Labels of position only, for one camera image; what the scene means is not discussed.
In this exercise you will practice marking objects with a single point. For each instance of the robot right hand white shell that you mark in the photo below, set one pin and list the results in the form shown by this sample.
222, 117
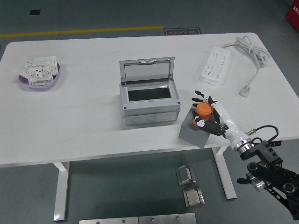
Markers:
230, 126

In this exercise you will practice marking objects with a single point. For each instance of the orange cylinder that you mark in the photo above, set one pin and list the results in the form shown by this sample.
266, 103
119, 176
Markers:
204, 109

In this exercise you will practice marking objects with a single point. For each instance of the grey junction box hinged lid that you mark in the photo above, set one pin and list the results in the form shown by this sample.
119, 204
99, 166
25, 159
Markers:
149, 109

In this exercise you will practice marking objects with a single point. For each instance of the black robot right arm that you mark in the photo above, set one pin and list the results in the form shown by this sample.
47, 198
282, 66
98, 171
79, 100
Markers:
268, 151

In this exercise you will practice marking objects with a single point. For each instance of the grey cube with round hole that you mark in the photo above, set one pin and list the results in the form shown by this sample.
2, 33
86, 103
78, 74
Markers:
191, 137

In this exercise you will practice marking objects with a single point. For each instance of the white table leg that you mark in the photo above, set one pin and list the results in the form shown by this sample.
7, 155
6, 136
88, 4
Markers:
61, 191
225, 177

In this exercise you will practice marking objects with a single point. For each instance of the white power strip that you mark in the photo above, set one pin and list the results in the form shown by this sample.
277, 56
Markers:
215, 65

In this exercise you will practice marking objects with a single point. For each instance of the small metal block fixture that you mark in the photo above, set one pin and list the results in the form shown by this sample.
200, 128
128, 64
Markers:
194, 198
185, 175

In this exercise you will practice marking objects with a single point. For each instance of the dark floor sign with lettering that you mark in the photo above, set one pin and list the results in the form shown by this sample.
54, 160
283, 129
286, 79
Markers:
182, 32

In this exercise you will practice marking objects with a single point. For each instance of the grey metal plate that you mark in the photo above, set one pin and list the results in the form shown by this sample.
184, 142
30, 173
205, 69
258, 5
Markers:
167, 219
107, 221

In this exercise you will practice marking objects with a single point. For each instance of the red container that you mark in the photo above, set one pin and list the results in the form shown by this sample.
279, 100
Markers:
294, 14

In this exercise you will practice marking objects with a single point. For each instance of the purple shallow bowl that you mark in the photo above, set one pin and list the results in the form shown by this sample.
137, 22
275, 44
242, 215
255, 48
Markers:
22, 80

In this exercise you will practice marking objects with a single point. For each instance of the thin white plastic card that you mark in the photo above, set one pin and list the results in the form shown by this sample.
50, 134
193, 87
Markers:
19, 71

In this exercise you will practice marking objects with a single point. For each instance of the black floor socket cover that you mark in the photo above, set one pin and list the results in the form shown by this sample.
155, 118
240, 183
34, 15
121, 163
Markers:
34, 12

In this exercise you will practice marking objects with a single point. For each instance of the white switch panel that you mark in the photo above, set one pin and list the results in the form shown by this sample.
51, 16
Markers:
46, 59

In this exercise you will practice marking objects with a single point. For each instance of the white wall socket module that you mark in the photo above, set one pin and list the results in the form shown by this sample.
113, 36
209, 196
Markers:
38, 72

